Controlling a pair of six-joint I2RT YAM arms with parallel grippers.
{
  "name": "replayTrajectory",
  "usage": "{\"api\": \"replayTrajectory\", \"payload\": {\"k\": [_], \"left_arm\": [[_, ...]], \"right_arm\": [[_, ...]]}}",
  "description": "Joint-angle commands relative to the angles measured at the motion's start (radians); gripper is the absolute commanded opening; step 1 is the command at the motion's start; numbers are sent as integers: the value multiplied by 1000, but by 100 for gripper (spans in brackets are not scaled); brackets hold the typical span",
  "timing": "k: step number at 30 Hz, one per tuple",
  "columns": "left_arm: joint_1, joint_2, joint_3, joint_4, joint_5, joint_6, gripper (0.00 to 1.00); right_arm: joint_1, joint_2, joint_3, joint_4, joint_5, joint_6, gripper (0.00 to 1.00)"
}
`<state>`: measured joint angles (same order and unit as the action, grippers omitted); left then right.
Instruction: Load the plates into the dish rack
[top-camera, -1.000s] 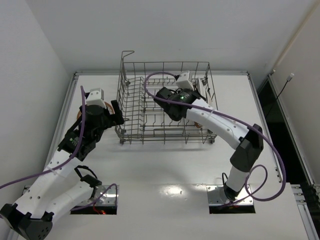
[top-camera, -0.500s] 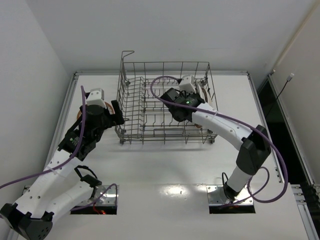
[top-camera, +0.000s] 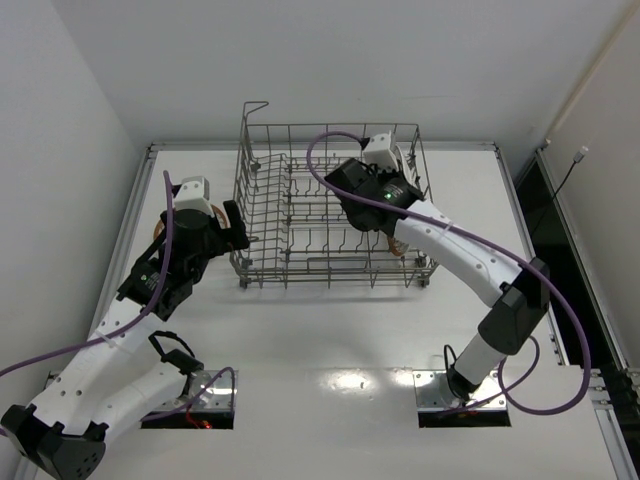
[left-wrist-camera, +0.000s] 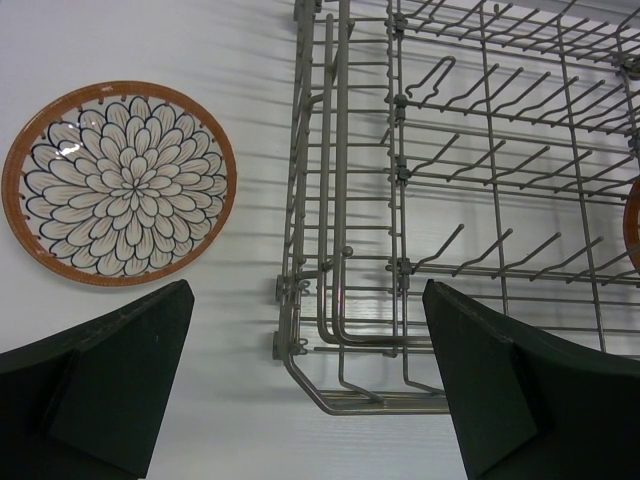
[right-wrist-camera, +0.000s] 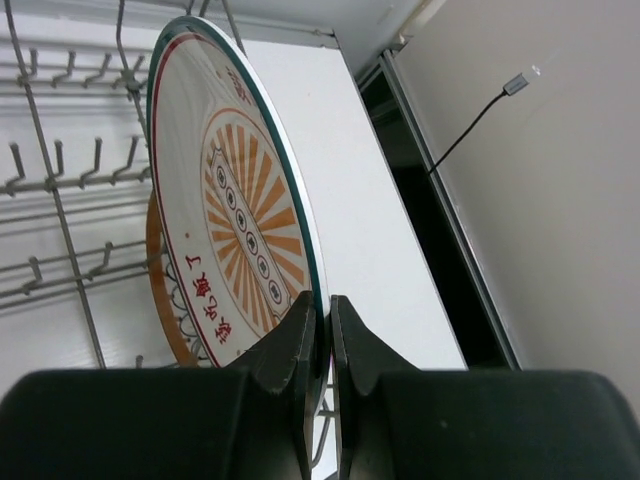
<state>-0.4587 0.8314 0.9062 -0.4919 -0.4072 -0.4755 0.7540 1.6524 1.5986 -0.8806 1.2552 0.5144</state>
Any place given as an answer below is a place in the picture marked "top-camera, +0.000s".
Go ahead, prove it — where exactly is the floral plate with orange rim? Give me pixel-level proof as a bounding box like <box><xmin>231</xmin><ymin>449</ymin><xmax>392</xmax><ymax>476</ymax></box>
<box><xmin>173</xmin><ymin>203</ymin><xmax>229</xmax><ymax>243</ymax></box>

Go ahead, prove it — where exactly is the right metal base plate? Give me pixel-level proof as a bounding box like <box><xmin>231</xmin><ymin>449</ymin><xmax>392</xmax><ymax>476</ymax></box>
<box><xmin>413</xmin><ymin>370</ymin><xmax>507</xmax><ymax>414</ymax></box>

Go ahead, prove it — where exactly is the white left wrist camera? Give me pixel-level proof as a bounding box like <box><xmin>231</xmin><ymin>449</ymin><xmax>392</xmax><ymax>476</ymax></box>
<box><xmin>173</xmin><ymin>175</ymin><xmax>213</xmax><ymax>216</ymax></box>

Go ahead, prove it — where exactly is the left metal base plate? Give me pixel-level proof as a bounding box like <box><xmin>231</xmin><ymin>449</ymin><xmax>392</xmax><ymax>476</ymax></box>
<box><xmin>72</xmin><ymin>364</ymin><xmax>237</xmax><ymax>425</ymax></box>

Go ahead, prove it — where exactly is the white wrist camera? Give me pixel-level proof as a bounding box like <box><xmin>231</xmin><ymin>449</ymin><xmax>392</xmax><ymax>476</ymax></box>
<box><xmin>362</xmin><ymin>131</ymin><xmax>399</xmax><ymax>171</ymax></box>
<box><xmin>173</xmin><ymin>175</ymin><xmax>213</xmax><ymax>216</ymax></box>

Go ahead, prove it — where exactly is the metal base plate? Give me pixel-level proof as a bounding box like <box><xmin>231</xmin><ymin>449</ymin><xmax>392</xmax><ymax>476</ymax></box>
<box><xmin>72</xmin><ymin>364</ymin><xmax>237</xmax><ymax>425</ymax></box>
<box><xmin>413</xmin><ymin>370</ymin><xmax>507</xmax><ymax>414</ymax></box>

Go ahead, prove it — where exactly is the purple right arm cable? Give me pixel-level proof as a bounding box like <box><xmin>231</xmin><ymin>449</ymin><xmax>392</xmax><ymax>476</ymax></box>
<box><xmin>306</xmin><ymin>131</ymin><xmax>592</xmax><ymax>415</ymax></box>

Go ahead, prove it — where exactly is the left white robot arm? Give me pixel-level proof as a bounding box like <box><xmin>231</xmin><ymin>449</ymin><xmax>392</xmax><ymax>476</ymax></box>
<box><xmin>1</xmin><ymin>200</ymin><xmax>249</xmax><ymax>479</ymax></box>

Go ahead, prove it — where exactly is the grey wire dish rack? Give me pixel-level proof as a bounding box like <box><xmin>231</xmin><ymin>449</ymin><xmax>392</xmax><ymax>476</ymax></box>
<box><xmin>231</xmin><ymin>101</ymin><xmax>437</xmax><ymax>288</ymax></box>

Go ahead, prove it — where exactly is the black hanging wall cable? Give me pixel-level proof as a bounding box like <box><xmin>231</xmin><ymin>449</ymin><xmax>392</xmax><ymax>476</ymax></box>
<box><xmin>529</xmin><ymin>145</ymin><xmax>590</xmax><ymax>241</ymax></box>

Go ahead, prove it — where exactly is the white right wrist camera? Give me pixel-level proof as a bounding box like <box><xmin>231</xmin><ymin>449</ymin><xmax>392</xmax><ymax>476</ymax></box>
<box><xmin>362</xmin><ymin>131</ymin><xmax>399</xmax><ymax>171</ymax></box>

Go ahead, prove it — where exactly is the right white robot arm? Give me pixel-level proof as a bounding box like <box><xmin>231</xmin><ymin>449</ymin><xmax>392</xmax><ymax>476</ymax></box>
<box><xmin>324</xmin><ymin>159</ymin><xmax>549</xmax><ymax>406</ymax></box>

